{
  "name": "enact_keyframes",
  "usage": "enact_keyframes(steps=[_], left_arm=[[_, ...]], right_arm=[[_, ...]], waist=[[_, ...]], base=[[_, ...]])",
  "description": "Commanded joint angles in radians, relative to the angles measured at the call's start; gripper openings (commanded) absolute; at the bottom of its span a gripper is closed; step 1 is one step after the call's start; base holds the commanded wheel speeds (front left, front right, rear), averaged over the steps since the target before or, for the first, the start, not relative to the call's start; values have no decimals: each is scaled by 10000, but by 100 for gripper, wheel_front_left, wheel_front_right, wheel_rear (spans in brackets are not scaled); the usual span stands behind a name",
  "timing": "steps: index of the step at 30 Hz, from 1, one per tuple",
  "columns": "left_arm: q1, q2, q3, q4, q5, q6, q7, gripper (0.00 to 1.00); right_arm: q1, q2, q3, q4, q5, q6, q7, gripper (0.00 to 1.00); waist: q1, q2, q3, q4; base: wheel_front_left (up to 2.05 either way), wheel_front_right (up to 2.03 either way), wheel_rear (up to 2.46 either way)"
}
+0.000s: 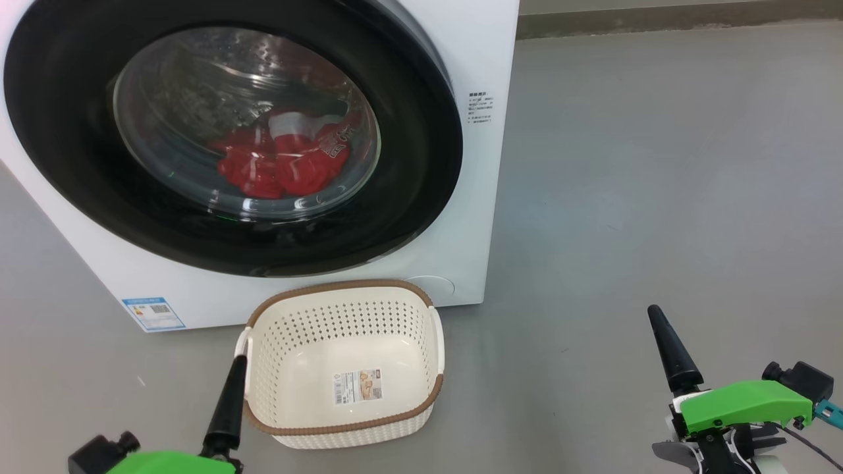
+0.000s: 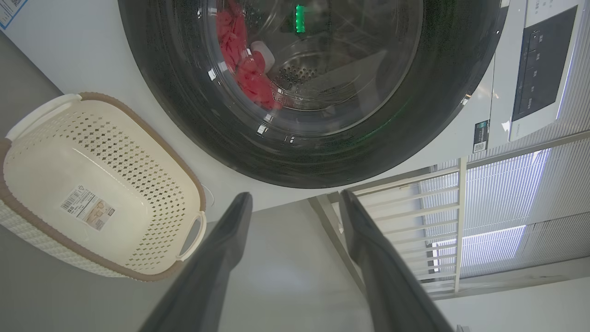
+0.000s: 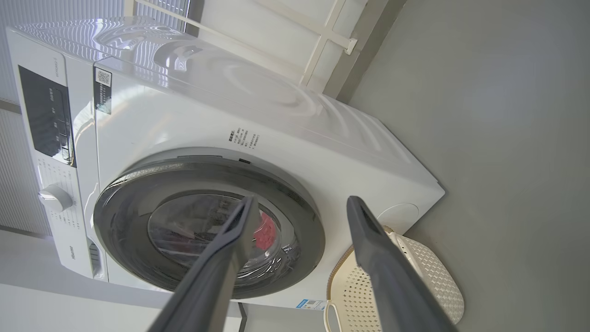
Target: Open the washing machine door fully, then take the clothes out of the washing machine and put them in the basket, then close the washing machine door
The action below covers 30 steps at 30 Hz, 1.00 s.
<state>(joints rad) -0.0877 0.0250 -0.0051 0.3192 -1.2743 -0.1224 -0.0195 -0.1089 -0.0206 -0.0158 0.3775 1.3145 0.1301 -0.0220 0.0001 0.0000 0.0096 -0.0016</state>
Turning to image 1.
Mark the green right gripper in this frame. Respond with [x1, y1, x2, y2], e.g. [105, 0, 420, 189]
[647, 304, 814, 440]

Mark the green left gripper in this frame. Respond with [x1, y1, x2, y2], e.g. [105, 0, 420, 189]
[119, 354, 248, 474]

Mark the red and white garment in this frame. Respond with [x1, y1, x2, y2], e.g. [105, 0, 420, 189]
[209, 111, 362, 199]

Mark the black round washer door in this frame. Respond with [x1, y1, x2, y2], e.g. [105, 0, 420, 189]
[3, 0, 464, 277]

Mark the printed product label sticker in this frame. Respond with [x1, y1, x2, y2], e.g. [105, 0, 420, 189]
[333, 369, 384, 405]

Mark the cream perforated laundry basket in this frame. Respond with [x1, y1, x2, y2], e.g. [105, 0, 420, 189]
[234, 279, 446, 450]

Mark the white front-load washing machine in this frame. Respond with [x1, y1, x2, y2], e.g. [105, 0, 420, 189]
[0, 0, 521, 333]

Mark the blue energy label sticker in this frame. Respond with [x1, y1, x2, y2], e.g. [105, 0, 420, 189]
[122, 297, 186, 332]

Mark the round white filter cover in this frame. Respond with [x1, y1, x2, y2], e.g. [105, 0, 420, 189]
[405, 275, 455, 307]

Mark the teal cable connector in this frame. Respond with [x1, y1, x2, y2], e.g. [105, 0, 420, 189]
[813, 400, 843, 429]

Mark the thin black braided cable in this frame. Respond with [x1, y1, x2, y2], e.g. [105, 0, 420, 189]
[774, 425, 843, 471]

